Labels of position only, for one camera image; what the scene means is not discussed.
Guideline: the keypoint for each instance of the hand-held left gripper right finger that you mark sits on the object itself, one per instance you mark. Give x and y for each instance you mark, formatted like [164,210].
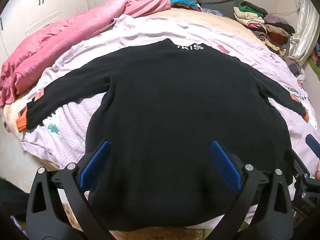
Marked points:
[225,165]

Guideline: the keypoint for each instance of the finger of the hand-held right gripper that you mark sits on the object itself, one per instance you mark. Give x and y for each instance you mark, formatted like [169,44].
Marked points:
[297,162]
[313,143]

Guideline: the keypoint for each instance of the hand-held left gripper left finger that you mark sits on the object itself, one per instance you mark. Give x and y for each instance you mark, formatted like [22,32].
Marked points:
[96,162]

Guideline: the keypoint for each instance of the black sweater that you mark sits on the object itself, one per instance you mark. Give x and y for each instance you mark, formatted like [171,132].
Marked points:
[175,105]

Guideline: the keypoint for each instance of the pile of folded clothes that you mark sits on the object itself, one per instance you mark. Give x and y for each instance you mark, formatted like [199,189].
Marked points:
[262,27]

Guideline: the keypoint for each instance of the person's right hand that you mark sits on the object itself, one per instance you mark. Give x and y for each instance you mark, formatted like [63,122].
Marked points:
[317,173]

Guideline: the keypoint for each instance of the purple cloth heap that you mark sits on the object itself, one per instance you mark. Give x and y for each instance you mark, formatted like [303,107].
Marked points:
[297,70]

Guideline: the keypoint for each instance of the green fabric strip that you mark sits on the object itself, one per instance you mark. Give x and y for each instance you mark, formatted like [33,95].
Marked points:
[315,63]

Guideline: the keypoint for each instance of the dark cloth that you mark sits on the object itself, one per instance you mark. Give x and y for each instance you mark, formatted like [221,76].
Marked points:
[12,205]

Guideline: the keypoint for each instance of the cream curtain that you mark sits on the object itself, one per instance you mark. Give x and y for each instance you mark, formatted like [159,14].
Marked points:
[307,30]

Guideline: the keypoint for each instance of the pink fleece blanket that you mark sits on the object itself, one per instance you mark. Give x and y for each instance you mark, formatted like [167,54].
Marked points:
[50,45]

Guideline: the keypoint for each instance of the lilac printed bed sheet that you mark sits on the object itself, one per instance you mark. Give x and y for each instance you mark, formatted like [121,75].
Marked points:
[150,35]

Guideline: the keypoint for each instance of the blue floral cloth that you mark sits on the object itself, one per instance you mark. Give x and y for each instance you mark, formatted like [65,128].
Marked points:
[212,12]

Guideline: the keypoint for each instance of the white wardrobe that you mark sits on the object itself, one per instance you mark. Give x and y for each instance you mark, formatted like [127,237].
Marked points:
[50,5]

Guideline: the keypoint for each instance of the teal striped garment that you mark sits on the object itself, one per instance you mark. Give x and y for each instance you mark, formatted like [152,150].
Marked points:
[185,2]

